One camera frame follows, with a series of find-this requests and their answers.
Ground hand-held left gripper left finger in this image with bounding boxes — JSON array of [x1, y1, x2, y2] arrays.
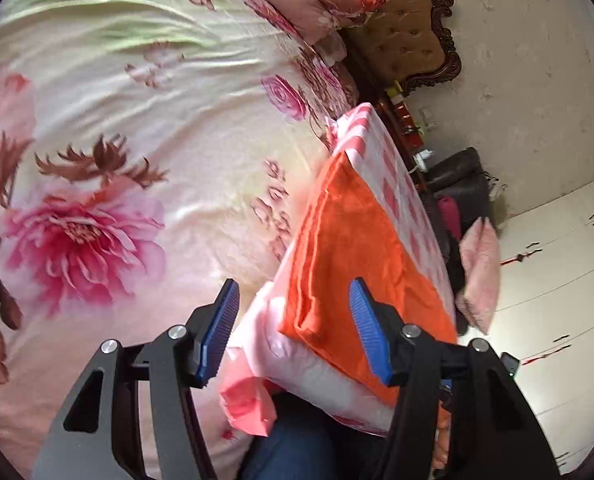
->
[[30, 279, 241, 480]]

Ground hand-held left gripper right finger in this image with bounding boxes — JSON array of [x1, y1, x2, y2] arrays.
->
[[348, 278, 560, 480]]

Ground orange pants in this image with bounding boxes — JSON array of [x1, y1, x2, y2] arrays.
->
[[278, 152, 458, 406]]

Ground person's right hand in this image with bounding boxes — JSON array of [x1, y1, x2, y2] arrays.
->
[[432, 400, 452, 478]]

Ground red tassel ornament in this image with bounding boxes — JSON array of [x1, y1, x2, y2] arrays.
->
[[519, 349, 568, 367], [499, 251, 538, 267]]

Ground white wardrobe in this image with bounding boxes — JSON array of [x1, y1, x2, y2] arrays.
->
[[482, 180, 594, 471]]

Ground pink checkered cloth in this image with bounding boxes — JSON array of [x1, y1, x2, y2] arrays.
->
[[218, 102, 465, 438]]

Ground pink floral satin pillow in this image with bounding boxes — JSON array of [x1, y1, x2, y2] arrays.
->
[[454, 217, 502, 336]]

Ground person's blue jeans legs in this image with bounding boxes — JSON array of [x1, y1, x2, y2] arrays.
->
[[239, 392, 393, 480]]

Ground maroon bolster cushion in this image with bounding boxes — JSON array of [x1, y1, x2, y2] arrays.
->
[[437, 195, 462, 241]]

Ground black leather armchair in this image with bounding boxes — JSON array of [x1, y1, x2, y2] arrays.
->
[[422, 147, 500, 336]]

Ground dark wooden nightstand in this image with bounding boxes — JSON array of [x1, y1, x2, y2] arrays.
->
[[372, 92, 428, 191]]

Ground floral bedsheet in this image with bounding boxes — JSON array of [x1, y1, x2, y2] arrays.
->
[[0, 0, 373, 480]]

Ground tufted carved headboard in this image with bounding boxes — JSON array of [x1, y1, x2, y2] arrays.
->
[[342, 0, 462, 96]]

